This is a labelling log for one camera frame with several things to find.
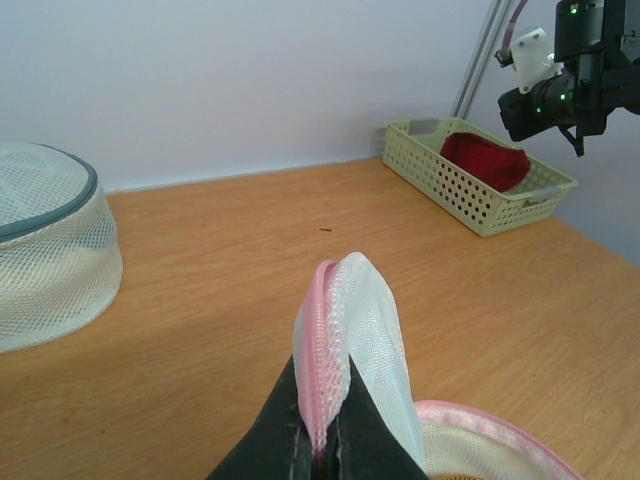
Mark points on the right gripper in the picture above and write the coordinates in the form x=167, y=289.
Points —
x=548, y=104

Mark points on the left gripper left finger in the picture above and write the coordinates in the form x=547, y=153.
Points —
x=277, y=445

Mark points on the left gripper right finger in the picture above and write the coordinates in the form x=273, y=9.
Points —
x=359, y=444

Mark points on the red bra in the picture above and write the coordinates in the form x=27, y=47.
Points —
x=502, y=168

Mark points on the pink-zip mesh laundry bag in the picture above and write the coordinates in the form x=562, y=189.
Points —
x=349, y=314

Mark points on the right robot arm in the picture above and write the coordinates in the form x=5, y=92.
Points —
x=598, y=42

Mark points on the grey-zip mesh laundry bag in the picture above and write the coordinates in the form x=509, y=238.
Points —
x=61, y=266

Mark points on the green plastic basket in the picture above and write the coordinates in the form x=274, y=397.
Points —
x=412, y=150

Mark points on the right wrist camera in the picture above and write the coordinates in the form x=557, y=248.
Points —
x=531, y=55

